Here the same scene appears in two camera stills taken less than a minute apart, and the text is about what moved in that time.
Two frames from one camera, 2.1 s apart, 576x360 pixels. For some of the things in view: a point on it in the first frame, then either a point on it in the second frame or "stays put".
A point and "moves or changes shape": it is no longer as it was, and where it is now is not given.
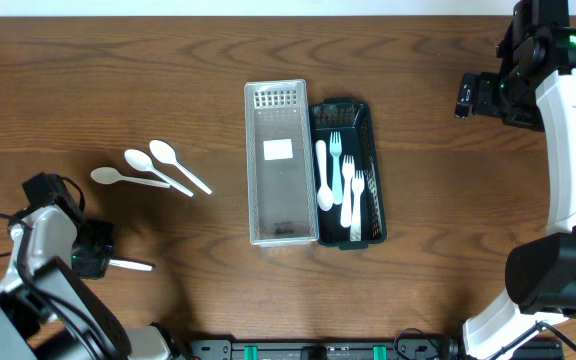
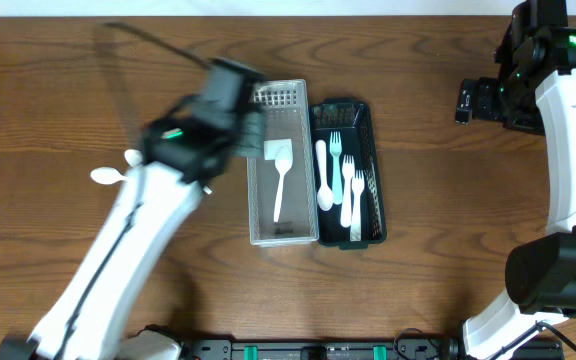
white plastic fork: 357,185 stays put
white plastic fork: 348,172 stays put
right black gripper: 484,101 stays put
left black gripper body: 91,254 to 248,137
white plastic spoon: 130,264 moves or changes shape
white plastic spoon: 325,196 stays put
